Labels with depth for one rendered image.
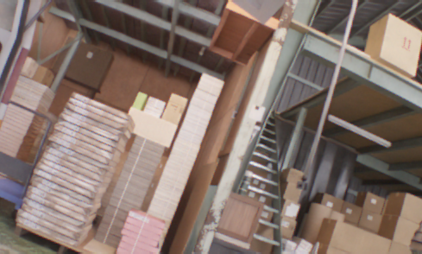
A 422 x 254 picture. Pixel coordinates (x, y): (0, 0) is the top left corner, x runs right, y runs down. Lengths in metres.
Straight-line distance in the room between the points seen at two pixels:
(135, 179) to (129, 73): 4.34
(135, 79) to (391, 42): 4.68
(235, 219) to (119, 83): 4.84
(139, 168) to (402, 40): 3.32
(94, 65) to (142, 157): 4.09
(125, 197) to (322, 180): 4.76
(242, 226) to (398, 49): 2.82
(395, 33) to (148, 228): 3.49
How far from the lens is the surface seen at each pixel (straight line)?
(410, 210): 5.34
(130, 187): 3.03
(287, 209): 5.06
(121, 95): 7.03
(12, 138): 4.27
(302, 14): 4.32
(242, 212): 2.79
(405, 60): 4.54
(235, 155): 2.68
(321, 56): 4.04
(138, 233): 2.69
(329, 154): 7.18
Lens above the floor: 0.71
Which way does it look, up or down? 11 degrees up
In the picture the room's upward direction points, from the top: 21 degrees clockwise
